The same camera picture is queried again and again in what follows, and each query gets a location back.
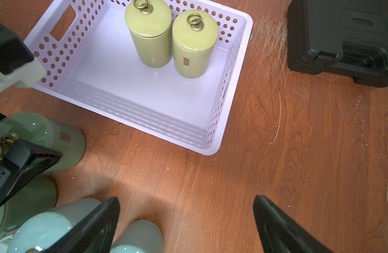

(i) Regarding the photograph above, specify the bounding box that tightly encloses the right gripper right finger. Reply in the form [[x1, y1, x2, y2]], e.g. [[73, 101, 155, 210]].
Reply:
[[253, 195, 331, 253]]

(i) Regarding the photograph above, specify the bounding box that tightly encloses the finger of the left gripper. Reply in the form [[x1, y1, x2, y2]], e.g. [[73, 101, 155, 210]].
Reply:
[[0, 139, 63, 207]]

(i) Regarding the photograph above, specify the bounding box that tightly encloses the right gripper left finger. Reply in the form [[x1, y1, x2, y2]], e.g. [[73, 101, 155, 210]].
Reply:
[[44, 197, 120, 253]]

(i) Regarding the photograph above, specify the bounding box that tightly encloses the dark green canister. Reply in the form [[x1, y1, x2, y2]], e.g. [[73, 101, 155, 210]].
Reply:
[[0, 175, 58, 241], [0, 111, 86, 173]]

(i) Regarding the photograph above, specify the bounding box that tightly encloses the blue-grey canister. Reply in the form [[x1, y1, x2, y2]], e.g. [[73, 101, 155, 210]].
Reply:
[[110, 220, 164, 253], [7, 198, 101, 253]]

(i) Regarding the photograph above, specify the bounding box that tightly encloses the lilac perforated plastic basket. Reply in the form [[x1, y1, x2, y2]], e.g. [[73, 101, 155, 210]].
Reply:
[[24, 1, 253, 156]]

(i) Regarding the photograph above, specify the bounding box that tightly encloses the yellow-green canister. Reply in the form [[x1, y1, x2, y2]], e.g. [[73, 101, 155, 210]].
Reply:
[[172, 9, 219, 79], [124, 0, 172, 67]]

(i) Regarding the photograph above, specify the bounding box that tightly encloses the black plastic tool case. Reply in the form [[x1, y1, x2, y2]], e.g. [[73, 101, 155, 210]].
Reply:
[[287, 1, 388, 87]]

